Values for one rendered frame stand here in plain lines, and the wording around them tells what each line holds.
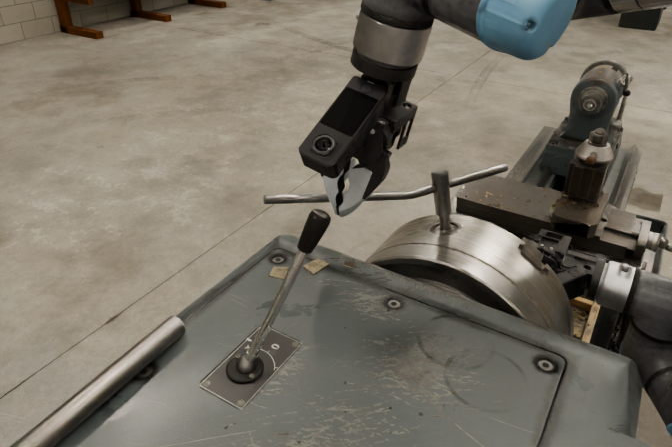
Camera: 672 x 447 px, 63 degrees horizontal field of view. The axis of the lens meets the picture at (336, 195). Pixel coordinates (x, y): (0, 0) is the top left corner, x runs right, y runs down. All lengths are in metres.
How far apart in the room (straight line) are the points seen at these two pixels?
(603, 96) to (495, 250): 1.14
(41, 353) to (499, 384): 2.22
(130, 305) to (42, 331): 0.36
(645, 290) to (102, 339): 2.09
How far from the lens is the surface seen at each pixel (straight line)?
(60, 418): 0.53
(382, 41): 0.56
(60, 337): 2.63
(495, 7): 0.48
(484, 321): 0.60
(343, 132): 0.56
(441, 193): 0.74
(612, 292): 0.98
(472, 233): 0.77
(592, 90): 1.83
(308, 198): 0.68
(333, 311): 0.59
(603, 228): 1.38
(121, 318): 2.62
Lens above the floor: 1.65
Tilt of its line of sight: 30 degrees down
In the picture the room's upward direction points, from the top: straight up
